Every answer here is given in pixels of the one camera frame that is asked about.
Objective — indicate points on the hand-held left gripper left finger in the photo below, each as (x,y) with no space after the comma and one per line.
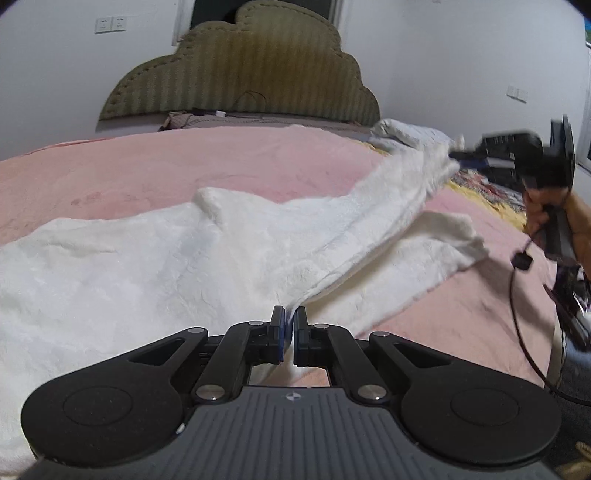
(278,339)

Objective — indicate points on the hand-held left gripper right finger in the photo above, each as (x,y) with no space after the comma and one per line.
(300,341)

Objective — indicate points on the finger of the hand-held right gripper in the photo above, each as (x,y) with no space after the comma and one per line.
(468,159)

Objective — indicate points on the person's right forearm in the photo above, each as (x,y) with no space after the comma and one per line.
(584,254)

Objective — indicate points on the person's right hand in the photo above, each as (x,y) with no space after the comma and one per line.
(535,212)

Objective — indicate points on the colourful patterned cloth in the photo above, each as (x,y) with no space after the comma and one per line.
(498,198)

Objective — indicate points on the person's leg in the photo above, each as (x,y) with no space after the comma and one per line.
(575,369)

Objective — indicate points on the pink floral blanket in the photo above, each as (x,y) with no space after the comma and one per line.
(138,161)

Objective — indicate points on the olive quilted headboard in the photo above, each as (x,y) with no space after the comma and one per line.
(249,74)

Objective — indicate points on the dark window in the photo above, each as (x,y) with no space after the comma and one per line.
(207,11)

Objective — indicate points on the white wall switch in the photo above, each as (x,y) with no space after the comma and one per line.
(517,93)

